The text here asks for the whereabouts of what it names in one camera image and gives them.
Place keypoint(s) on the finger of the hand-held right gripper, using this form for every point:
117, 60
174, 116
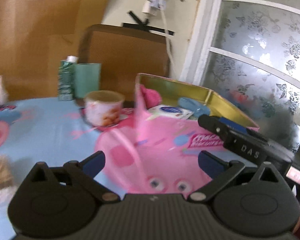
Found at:
240, 145
233, 123

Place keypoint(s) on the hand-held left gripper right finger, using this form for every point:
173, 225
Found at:
210, 162

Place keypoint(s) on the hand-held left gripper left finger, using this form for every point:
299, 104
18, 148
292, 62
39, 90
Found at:
96, 162

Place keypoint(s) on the blue plastic pouch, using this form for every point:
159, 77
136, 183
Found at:
193, 107

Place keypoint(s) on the pink biscuit tin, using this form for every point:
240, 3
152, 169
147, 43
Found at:
165, 132

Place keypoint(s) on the white box with blue oval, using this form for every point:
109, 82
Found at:
170, 111

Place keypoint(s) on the pink knitted soft toy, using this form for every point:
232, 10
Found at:
150, 96

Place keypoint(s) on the beige fluffy soft item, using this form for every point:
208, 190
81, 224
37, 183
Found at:
0, 177

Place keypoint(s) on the printed blue tablecloth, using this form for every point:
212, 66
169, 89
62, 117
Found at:
40, 135

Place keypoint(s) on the frosted floral glass door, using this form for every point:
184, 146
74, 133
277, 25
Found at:
265, 55

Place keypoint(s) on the teal plastic cup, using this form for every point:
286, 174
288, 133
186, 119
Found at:
87, 80

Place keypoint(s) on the green drink carton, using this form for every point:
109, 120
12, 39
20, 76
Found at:
65, 80

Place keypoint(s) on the black tape strips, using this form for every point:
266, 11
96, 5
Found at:
145, 26

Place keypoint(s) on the brown cardboard sheet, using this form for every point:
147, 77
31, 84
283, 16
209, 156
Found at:
40, 35

